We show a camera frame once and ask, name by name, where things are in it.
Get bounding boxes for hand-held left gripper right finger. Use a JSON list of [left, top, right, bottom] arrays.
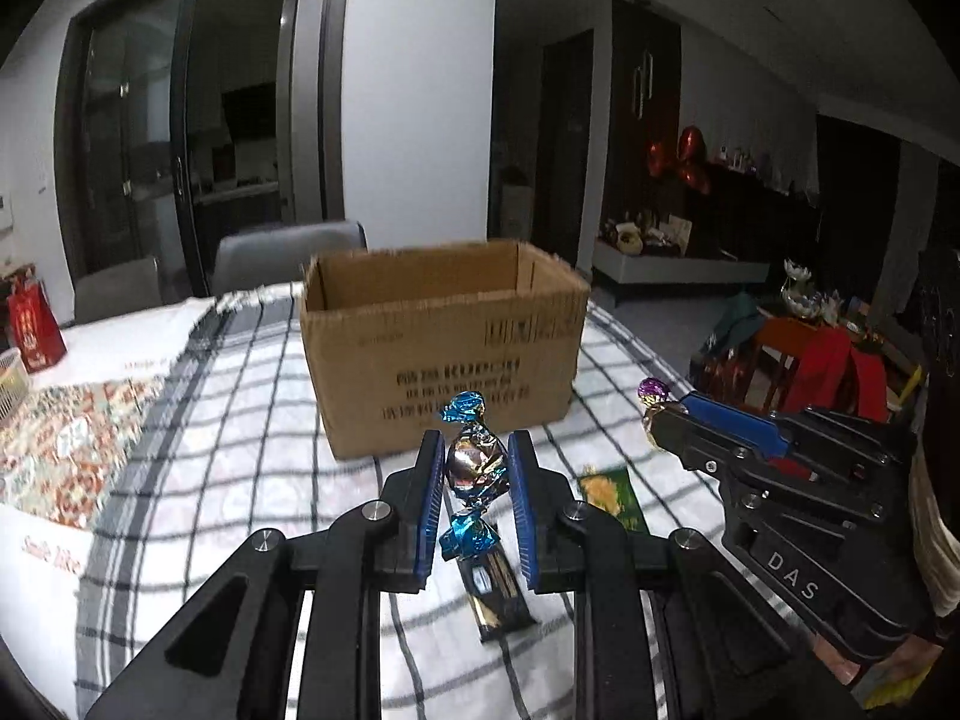
[[510, 431, 863, 720]]

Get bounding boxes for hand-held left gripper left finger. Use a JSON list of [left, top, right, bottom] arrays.
[[86, 431, 447, 720]]

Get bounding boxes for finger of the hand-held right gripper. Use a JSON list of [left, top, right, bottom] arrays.
[[649, 405, 815, 479], [682, 392, 917, 477]]

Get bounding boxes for blue foil candy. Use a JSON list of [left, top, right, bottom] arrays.
[[439, 390, 511, 563]]

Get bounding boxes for purple foil candy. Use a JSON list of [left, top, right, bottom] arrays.
[[637, 379, 687, 451]]

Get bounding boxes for brown cardboard box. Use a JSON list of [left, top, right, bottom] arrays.
[[298, 238, 592, 461]]

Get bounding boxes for green snack packet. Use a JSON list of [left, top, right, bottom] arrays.
[[581, 465, 650, 537]]

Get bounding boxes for green cloth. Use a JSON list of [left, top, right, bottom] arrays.
[[705, 291, 766, 355]]

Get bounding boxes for black snack bar packet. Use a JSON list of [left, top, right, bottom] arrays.
[[457, 551, 539, 644]]

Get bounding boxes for chair with red clothing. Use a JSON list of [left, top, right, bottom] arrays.
[[750, 317, 890, 421]]

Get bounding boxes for white lotus ornament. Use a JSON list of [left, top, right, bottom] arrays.
[[780, 259, 824, 316]]

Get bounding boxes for white low bench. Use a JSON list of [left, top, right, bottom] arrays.
[[592, 238, 772, 290]]

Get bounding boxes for black white plaid tablecloth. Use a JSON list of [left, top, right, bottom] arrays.
[[75, 285, 818, 720]]

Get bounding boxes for red heart balloons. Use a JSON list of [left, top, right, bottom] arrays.
[[649, 126, 713, 196]]

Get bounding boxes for grey upholstered chair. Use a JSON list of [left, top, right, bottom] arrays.
[[73, 255, 162, 325], [212, 221, 368, 297]]

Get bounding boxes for dark tall cabinet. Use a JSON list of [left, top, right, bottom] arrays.
[[607, 0, 683, 226]]

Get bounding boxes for patterned tile-print table mat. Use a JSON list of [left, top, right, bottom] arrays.
[[0, 375, 166, 526]]

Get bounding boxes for grey refrigerator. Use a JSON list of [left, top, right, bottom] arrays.
[[276, 0, 331, 226]]

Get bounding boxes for white plastic basket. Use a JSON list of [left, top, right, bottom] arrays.
[[0, 347, 31, 421]]

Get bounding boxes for red gift bag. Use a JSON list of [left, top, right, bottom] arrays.
[[7, 274, 67, 374]]

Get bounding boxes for black framed glass sliding door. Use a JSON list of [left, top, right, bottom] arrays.
[[56, 0, 353, 297]]

